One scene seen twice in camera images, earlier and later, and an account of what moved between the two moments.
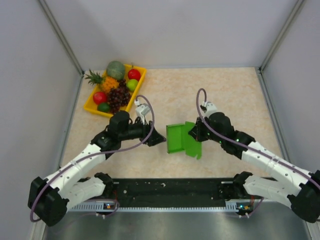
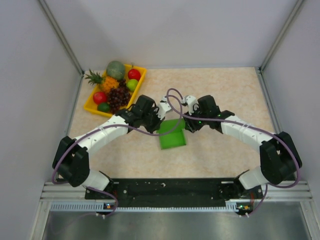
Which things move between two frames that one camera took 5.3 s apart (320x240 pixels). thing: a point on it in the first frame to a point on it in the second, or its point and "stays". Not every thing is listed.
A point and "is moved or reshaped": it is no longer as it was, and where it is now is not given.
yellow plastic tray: x=92 y=106 stays
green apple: x=131 y=84 stays
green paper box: x=178 y=139 is moved or reshaped
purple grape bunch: x=118 y=97 stays
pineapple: x=105 y=83 stays
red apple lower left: x=100 y=97 stays
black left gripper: x=154 y=137 to x=158 y=122
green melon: x=116 y=70 stays
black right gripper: x=196 y=131 to x=191 y=125
